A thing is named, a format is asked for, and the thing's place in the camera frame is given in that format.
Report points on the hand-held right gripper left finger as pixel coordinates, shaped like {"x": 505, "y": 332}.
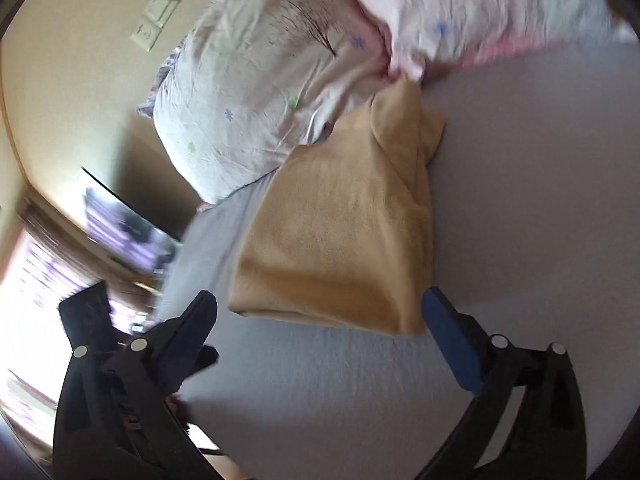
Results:
{"x": 186, "y": 341}

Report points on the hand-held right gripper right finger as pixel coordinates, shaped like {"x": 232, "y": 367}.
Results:
{"x": 452, "y": 340}

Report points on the yellow fleece garment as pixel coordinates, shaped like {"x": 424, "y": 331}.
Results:
{"x": 340, "y": 230}

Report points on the dark television screen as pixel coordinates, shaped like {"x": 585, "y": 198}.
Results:
{"x": 125, "y": 230}

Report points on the grey bed sheet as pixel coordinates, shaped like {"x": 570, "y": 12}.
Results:
{"x": 500, "y": 210}

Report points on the bright window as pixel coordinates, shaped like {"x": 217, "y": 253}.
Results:
{"x": 35, "y": 320}

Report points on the white floral pillow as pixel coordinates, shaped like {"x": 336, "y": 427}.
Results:
{"x": 250, "y": 80}

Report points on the pink floral pillow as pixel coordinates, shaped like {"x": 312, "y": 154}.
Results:
{"x": 475, "y": 5}

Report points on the white wall socket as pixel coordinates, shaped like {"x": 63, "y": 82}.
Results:
{"x": 145, "y": 35}

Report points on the white wall switch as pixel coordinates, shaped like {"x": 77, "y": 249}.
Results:
{"x": 161, "y": 6}

